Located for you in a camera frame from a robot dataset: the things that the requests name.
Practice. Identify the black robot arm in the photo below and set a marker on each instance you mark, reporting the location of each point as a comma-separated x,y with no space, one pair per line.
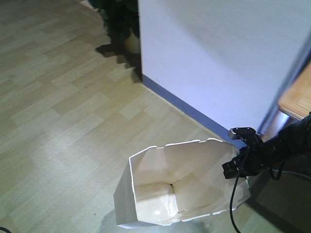
290,142

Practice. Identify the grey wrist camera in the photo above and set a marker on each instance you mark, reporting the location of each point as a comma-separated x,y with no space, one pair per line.
247,134

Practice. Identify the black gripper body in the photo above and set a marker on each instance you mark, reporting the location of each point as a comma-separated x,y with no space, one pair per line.
249,162

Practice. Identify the green potted plant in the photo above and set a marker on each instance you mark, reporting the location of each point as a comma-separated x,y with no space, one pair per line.
121,19

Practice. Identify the white trash bin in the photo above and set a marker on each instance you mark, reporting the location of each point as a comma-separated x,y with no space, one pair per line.
177,182

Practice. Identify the light wooden desk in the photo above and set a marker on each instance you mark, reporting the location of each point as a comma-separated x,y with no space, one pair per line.
296,101

